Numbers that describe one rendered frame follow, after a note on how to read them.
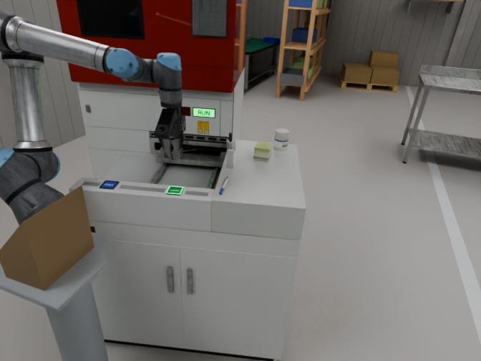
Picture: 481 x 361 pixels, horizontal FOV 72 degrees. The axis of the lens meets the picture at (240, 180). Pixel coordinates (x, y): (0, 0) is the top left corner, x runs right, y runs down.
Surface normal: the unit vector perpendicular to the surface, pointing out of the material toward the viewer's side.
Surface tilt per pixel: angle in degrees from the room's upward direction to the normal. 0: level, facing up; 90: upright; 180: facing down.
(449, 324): 0
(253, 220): 90
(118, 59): 73
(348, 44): 90
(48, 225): 90
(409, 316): 0
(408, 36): 90
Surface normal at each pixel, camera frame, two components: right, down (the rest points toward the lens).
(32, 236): 0.95, 0.19
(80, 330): 0.58, 0.41
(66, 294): 0.05, -0.88
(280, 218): -0.09, 0.47
